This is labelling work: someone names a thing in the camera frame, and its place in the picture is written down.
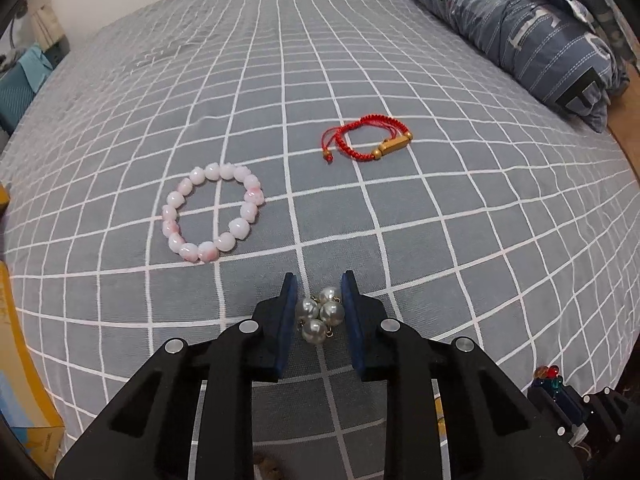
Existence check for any multicolour bead bracelet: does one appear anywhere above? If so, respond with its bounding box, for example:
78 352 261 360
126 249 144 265
534 366 564 392

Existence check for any teal suitcase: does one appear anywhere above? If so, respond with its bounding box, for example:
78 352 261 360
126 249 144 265
0 45 56 133

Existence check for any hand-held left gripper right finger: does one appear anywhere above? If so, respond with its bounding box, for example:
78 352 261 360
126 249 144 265
340 270 583 480

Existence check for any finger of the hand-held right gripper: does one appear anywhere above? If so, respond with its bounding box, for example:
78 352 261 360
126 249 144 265
527 382 590 442
582 386 632 443

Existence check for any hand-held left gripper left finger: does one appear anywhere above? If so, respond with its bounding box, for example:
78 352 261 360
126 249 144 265
54 272 301 480

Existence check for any red cord bracelet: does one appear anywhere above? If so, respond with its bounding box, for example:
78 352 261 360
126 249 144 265
320 116 415 163

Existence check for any grey checked bed sheet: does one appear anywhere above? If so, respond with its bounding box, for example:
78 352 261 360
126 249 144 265
0 0 640 480

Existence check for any blue and yellow cardboard box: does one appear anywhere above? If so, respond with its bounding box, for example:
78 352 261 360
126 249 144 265
0 182 66 476

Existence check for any wooden bed frame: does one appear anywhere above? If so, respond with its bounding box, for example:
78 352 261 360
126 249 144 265
606 65 640 183

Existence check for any pink bead bracelet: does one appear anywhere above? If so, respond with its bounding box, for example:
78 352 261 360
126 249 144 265
161 162 266 263

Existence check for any blue grey striped pillow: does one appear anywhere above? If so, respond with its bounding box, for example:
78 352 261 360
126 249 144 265
375 0 631 133

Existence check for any pearl cluster jewelry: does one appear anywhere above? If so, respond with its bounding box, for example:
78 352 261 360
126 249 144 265
296 286 346 345

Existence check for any camouflage cloth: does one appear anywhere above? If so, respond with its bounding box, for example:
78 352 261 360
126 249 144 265
545 0 635 63

